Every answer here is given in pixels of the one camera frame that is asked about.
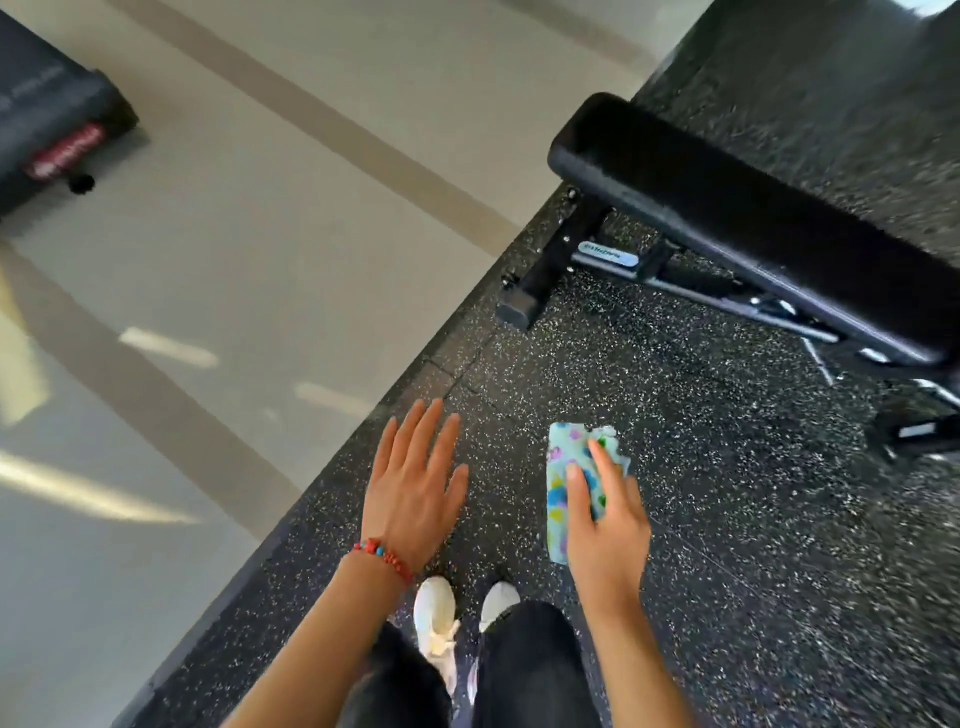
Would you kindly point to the person's white shoe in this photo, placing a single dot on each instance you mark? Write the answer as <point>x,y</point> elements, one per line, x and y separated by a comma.
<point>496,598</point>
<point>435,611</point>

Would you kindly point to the black platform with red label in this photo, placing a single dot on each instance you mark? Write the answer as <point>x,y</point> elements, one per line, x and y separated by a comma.
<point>45,112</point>

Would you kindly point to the person's left thumb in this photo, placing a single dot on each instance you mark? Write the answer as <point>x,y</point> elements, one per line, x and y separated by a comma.
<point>457,491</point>

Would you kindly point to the person's left forearm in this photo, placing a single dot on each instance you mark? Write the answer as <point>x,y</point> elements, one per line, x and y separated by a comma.
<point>322,649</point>

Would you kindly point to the person's right leg dark trousers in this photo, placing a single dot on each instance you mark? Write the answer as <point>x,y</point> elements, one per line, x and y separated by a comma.
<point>529,667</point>

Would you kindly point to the person's white right shoe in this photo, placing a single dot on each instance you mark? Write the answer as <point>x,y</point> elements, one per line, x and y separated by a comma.
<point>496,598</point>

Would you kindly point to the person's left little finger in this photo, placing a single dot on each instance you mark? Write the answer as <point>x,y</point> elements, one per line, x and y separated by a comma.
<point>383,447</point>

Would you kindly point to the phone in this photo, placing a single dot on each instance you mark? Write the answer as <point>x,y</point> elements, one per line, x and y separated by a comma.
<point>564,480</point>

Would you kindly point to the person's left middle finger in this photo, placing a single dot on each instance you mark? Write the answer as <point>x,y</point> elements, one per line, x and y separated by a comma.
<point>426,433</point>

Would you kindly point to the person's right hand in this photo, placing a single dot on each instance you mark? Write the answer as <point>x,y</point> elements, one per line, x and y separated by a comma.
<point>609,544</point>

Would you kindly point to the black metal bench frame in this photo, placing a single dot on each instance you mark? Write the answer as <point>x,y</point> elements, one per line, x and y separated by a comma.
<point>555,259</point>

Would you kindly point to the person's right forearm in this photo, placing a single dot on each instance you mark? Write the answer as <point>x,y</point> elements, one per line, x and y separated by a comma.
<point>637,667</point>

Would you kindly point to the person's right thumb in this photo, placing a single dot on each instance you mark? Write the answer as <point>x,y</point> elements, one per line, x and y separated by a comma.
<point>577,495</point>

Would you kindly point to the person's left leg dark trousers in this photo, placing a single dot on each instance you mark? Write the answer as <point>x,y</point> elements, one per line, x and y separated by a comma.
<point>397,686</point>

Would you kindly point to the black padded bench seat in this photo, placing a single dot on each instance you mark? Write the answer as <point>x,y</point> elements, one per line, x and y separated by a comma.
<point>750,217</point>

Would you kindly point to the person's white left shoe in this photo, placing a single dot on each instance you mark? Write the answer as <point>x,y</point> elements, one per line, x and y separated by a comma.
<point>435,611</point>

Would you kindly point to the person's left hand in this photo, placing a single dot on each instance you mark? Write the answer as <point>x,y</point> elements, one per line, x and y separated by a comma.
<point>409,502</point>

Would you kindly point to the person's leg dark trousers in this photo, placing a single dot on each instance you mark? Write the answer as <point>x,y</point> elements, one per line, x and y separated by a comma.
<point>529,667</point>
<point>397,686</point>

